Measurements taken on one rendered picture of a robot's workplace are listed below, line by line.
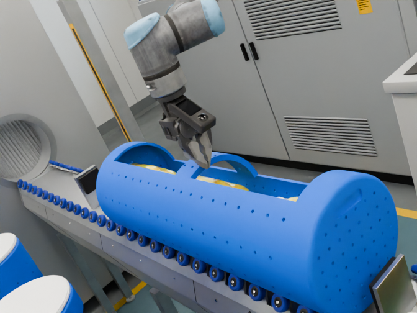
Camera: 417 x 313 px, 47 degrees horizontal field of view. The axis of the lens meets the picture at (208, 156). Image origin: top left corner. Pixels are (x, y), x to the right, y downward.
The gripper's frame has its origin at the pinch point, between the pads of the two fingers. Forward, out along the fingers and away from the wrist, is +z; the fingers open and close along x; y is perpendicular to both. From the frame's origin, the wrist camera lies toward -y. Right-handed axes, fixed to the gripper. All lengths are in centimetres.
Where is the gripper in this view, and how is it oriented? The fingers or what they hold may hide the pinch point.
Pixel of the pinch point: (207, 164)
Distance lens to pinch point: 118.5
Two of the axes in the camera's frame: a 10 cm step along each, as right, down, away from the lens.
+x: -7.0, 5.3, -4.8
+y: -6.1, -1.0, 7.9
